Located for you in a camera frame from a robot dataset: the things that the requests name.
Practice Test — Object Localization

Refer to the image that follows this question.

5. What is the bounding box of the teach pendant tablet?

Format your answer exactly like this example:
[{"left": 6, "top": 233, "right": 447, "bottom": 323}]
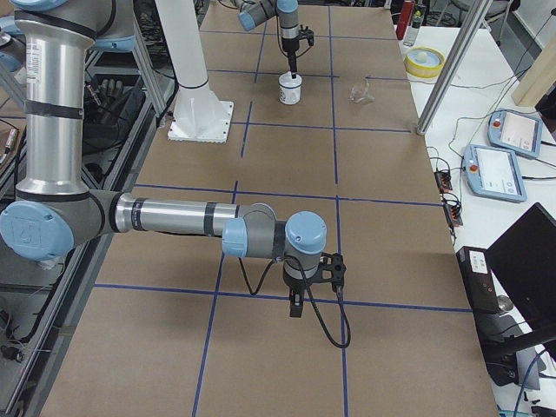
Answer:
[
  {"left": 463, "top": 144, "right": 527, "bottom": 202},
  {"left": 487, "top": 109, "right": 542, "bottom": 159}
]

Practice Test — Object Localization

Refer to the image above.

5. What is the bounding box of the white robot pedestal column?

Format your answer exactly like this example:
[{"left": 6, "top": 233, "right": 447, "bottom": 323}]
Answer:
[{"left": 156, "top": 0, "right": 234, "bottom": 143}]

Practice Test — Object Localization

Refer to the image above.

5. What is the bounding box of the red cylinder bottle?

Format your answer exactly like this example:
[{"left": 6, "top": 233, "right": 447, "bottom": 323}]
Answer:
[{"left": 395, "top": 0, "right": 414, "bottom": 40}]

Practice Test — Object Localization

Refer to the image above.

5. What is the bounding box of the black computer box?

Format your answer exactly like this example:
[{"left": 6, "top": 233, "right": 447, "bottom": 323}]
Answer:
[{"left": 456, "top": 246, "right": 499, "bottom": 314}]

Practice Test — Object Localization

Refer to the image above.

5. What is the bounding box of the far teach pendant tablet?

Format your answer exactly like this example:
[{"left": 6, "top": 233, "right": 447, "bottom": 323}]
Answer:
[{"left": 487, "top": 109, "right": 542, "bottom": 159}]

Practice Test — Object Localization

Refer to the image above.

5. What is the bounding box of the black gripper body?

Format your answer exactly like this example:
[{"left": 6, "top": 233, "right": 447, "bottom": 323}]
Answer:
[
  {"left": 282, "top": 273, "right": 312, "bottom": 300},
  {"left": 281, "top": 38, "right": 299, "bottom": 60}
]

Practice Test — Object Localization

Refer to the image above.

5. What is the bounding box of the yellow tape roll with bowl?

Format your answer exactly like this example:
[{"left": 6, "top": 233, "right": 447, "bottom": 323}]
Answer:
[{"left": 404, "top": 46, "right": 446, "bottom": 79}]

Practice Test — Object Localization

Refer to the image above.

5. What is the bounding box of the aluminium frame post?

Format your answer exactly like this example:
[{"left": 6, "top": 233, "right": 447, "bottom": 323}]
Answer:
[{"left": 416, "top": 0, "right": 493, "bottom": 136}]

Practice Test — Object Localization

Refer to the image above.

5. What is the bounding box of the white enamel cup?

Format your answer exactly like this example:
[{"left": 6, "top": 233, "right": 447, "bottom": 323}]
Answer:
[{"left": 279, "top": 85, "right": 301, "bottom": 105}]

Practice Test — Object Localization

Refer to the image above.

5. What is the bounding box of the near teach pendant tablet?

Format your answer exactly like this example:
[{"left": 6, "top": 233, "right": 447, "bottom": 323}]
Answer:
[{"left": 463, "top": 144, "right": 527, "bottom": 202}]

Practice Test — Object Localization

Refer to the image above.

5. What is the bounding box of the black monitor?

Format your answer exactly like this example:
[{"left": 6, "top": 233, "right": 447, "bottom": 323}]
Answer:
[{"left": 486, "top": 202, "right": 555, "bottom": 357}]

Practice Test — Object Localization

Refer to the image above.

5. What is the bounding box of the white cup lid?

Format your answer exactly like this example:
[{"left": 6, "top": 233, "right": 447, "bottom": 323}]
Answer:
[{"left": 279, "top": 71, "right": 302, "bottom": 89}]

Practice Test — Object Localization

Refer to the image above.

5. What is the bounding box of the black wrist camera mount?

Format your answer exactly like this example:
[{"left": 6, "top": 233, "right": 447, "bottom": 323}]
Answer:
[
  {"left": 298, "top": 25, "right": 314, "bottom": 48},
  {"left": 312, "top": 253, "right": 347, "bottom": 295}
]

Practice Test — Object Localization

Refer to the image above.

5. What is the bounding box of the clear black cap bottle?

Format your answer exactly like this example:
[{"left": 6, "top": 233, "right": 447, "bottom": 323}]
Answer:
[{"left": 403, "top": 4, "right": 427, "bottom": 46}]

